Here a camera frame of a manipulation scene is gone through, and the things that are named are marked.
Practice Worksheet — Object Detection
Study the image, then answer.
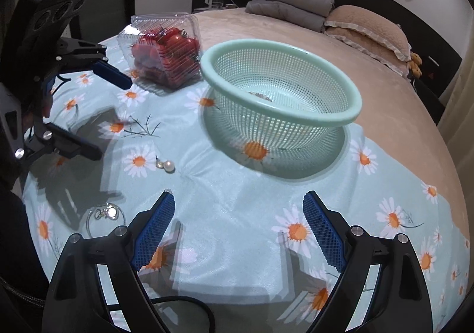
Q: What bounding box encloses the cream curtain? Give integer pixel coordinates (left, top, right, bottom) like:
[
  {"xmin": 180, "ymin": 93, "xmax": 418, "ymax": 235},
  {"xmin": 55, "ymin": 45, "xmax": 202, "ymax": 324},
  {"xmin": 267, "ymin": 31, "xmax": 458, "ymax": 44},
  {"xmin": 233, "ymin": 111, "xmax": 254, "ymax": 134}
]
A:
[{"xmin": 436, "ymin": 50, "xmax": 474, "ymax": 238}]

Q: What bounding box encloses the clear plastic tomato box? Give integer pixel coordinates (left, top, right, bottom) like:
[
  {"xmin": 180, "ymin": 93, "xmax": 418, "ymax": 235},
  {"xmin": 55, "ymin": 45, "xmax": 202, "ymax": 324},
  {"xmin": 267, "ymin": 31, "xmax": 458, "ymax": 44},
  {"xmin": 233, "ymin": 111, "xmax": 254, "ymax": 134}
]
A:
[{"xmin": 117, "ymin": 13, "xmax": 202, "ymax": 90}]

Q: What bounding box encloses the large silver hoop bangle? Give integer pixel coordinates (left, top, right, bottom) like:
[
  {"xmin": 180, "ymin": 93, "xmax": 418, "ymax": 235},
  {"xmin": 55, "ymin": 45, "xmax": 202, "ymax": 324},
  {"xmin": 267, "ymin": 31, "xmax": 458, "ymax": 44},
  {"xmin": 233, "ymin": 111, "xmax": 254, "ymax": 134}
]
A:
[{"xmin": 85, "ymin": 202, "xmax": 126, "ymax": 238}]

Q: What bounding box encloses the lower grey pillow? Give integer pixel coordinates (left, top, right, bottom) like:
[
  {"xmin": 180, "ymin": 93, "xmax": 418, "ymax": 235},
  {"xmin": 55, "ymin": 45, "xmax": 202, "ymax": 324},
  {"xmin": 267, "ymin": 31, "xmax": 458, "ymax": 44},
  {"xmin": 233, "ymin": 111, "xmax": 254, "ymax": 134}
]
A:
[{"xmin": 245, "ymin": 0, "xmax": 325, "ymax": 33}]

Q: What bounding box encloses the pearl earring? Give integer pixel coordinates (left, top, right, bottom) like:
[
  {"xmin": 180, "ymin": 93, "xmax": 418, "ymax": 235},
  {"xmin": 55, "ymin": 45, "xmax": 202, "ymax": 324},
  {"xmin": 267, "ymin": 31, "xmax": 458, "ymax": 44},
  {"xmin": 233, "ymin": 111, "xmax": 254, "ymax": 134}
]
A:
[{"xmin": 155, "ymin": 156, "xmax": 176, "ymax": 173}]

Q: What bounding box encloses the lower beige frilled pillow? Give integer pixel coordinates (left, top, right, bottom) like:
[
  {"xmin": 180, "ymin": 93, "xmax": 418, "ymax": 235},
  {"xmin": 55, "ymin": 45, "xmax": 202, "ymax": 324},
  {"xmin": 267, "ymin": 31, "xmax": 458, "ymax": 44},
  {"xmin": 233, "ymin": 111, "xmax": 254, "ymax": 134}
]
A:
[{"xmin": 325, "ymin": 27, "xmax": 409, "ymax": 78}]

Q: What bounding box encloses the mint green mesh basket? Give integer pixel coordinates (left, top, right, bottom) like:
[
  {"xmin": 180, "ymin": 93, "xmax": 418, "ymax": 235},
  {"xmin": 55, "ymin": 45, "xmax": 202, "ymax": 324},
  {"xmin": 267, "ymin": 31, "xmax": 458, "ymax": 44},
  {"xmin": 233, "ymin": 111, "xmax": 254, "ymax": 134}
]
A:
[{"xmin": 200, "ymin": 39, "xmax": 362, "ymax": 150}]

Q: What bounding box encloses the small brown teddy bear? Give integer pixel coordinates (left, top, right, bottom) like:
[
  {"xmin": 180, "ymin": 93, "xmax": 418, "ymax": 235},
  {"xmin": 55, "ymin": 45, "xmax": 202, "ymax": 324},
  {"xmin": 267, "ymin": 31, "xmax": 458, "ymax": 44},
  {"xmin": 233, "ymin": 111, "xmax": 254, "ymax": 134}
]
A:
[{"xmin": 407, "ymin": 52, "xmax": 422, "ymax": 79}]

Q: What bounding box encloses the upper beige frilled pillow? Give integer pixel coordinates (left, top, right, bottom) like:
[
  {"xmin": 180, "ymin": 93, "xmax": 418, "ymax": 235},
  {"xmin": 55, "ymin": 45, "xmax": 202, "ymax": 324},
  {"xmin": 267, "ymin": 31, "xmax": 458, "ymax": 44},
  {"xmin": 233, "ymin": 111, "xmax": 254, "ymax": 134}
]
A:
[{"xmin": 325, "ymin": 5, "xmax": 411, "ymax": 62}]

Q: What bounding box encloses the black cable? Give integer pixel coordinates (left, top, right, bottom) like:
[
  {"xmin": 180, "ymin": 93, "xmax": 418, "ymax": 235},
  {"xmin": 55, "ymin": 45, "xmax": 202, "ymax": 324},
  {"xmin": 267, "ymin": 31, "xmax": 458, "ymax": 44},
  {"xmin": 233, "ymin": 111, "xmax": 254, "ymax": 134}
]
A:
[{"xmin": 103, "ymin": 295, "xmax": 217, "ymax": 333}]

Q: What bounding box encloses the beige frilled pillow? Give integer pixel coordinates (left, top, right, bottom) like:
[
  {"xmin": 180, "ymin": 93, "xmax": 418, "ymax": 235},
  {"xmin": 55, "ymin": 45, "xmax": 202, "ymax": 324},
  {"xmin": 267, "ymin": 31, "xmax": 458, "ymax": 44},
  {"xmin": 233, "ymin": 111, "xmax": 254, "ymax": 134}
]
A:
[
  {"xmin": 325, "ymin": 5, "xmax": 411, "ymax": 62},
  {"xmin": 325, "ymin": 27, "xmax": 409, "ymax": 78}
]

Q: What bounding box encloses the beige bed cover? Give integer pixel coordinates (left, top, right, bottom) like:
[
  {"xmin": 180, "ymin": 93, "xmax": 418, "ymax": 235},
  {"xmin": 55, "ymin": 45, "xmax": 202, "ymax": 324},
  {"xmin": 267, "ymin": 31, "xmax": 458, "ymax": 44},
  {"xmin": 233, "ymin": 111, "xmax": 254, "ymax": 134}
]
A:
[{"xmin": 192, "ymin": 7, "xmax": 472, "ymax": 238}]

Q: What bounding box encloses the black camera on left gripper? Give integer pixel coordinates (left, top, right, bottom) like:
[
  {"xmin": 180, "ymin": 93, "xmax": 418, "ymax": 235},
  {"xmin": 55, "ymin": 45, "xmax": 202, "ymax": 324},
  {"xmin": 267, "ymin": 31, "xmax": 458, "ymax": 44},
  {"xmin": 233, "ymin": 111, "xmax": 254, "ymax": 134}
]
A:
[{"xmin": 1, "ymin": 0, "xmax": 86, "ymax": 71}]

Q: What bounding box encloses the daisy print blue cloth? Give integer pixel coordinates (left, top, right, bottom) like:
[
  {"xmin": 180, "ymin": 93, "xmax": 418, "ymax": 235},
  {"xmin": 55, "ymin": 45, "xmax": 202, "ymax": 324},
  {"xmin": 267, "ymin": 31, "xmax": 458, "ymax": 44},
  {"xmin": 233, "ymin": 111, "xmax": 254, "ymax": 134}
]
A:
[{"xmin": 23, "ymin": 13, "xmax": 471, "ymax": 332}]

